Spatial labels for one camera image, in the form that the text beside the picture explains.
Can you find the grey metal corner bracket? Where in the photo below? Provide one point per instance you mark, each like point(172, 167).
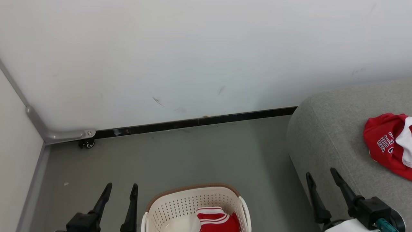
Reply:
point(64, 135)

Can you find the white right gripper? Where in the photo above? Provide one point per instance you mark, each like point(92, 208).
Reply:
point(351, 227)

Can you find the red garment with striped band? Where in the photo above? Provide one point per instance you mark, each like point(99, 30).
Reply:
point(219, 222)

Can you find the red garment with white panel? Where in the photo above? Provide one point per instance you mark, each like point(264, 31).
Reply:
point(379, 135)

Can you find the black baseboard strip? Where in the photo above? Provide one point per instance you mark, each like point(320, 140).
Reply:
point(193, 122)

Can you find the small black caster wheel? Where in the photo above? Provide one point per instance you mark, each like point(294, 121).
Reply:
point(87, 144)

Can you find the grey wall base trim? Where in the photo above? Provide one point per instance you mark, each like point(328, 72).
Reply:
point(32, 193)

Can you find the grey vertical corner trim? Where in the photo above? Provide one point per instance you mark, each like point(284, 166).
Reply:
point(13, 82)

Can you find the cream perforated laundry basket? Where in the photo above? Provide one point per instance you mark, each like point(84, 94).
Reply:
point(180, 201)

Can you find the grey fabric sofa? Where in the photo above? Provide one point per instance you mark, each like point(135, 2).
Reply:
point(328, 135)

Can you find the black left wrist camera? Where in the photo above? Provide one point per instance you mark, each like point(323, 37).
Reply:
point(82, 223)

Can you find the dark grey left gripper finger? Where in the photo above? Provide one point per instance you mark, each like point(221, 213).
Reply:
point(131, 212)
point(102, 201)

